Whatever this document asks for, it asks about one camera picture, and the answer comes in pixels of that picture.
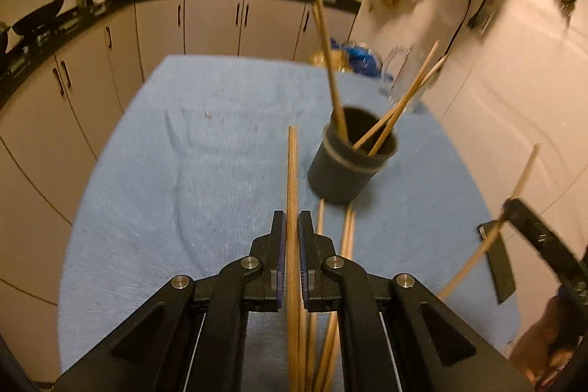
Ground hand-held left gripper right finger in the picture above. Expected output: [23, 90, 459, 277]
[298, 211, 536, 392]

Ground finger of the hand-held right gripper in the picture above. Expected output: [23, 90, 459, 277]
[478, 221, 516, 305]
[503, 198, 588, 296]

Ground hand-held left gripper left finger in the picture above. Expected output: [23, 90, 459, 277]
[50, 211, 288, 392]

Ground wooden chopstick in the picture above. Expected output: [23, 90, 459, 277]
[369, 56, 449, 157]
[436, 144, 541, 300]
[287, 126, 300, 392]
[353, 40, 441, 150]
[313, 5, 345, 143]
[318, 0, 349, 141]

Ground bunch of wooden chopsticks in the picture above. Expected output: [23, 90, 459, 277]
[298, 199, 357, 392]

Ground dark grey utensil holder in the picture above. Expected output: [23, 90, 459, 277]
[308, 106, 399, 205]

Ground person's right hand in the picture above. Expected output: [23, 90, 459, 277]
[509, 293, 588, 390]

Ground blue tablecloth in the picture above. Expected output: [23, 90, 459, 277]
[57, 54, 522, 392]

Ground clear glass mug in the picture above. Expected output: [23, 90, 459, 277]
[380, 44, 442, 114]

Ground yellow plastic bag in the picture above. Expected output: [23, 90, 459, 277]
[311, 49, 345, 72]

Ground blue plastic bag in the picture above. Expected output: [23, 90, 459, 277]
[342, 42, 383, 77]

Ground cream base cabinets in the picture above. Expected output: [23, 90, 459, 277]
[0, 0, 360, 305]

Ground black wok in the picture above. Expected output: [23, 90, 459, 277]
[11, 0, 77, 37]

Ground black power cable with plug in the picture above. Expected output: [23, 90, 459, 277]
[442, 0, 479, 54]

